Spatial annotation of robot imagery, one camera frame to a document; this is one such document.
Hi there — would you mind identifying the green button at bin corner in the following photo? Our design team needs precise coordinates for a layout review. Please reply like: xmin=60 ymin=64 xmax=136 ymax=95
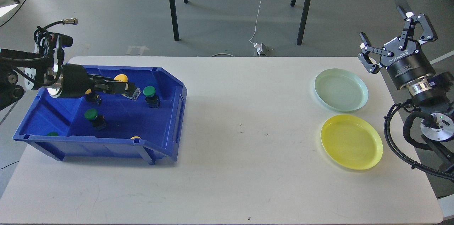
xmin=46 ymin=131 xmax=59 ymax=136

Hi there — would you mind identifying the white cable on floor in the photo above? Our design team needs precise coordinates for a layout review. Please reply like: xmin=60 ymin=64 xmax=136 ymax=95
xmin=212 ymin=0 xmax=270 ymax=57

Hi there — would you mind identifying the blue plastic bin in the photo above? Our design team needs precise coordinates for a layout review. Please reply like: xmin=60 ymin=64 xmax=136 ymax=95
xmin=13 ymin=65 xmax=188 ymax=165

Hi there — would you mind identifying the light green plate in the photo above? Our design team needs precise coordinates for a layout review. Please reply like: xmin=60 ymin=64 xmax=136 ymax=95
xmin=313 ymin=68 xmax=369 ymax=112

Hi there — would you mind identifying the yellow plate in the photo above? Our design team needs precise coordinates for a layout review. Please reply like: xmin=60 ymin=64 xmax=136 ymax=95
xmin=320 ymin=114 xmax=384 ymax=170

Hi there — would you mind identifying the white power adapter on floor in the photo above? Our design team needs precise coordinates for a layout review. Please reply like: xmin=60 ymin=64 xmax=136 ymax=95
xmin=253 ymin=43 xmax=270 ymax=57

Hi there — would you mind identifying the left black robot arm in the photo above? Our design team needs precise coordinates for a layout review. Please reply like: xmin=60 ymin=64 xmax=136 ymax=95
xmin=1 ymin=18 xmax=141 ymax=109

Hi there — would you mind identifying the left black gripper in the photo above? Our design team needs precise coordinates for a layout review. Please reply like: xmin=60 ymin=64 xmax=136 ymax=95
xmin=47 ymin=64 xmax=116 ymax=99

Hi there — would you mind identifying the yellow push button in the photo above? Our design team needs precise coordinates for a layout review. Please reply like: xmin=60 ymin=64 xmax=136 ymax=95
xmin=84 ymin=89 xmax=102 ymax=106
xmin=113 ymin=74 xmax=141 ymax=101

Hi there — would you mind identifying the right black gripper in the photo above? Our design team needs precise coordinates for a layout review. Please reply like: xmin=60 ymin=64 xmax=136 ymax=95
xmin=357 ymin=6 xmax=438 ymax=90

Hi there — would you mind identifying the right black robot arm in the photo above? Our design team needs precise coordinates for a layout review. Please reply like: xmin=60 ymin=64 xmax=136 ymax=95
xmin=357 ymin=6 xmax=453 ymax=181

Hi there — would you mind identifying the green push button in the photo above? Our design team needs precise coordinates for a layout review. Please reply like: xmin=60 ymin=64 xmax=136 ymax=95
xmin=84 ymin=108 xmax=107 ymax=130
xmin=143 ymin=86 xmax=161 ymax=108

